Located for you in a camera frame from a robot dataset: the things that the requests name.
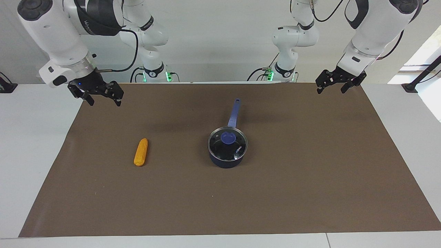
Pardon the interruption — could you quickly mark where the black arm base cable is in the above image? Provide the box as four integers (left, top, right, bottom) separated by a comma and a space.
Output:
130, 66, 145, 83
246, 52, 280, 82

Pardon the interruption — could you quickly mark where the black right arm base cable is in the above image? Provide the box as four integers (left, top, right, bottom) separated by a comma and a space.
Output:
130, 66, 145, 83

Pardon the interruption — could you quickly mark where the black right arm wrist cable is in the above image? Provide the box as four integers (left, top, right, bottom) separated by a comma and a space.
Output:
96, 29, 139, 73

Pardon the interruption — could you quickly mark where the brown table mat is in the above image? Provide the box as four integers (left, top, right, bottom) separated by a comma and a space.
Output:
19, 82, 441, 238

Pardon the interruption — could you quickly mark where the black left arm base cable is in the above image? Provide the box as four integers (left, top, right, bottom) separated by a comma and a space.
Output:
246, 52, 280, 82

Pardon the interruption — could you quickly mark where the black tripod stand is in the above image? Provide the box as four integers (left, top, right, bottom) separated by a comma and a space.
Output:
401, 55, 441, 93

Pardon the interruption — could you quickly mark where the glass lid with blue knob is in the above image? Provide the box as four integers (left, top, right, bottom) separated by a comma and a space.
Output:
208, 127, 248, 161

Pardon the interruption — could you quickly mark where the yellow corn cob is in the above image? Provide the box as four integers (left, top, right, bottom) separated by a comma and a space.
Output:
134, 138, 149, 167

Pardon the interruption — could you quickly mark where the black left arm upper cable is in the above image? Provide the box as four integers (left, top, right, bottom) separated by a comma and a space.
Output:
289, 0, 346, 23

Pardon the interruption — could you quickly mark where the dark blue pot with handle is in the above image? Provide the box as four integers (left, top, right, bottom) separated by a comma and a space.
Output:
207, 99, 248, 169

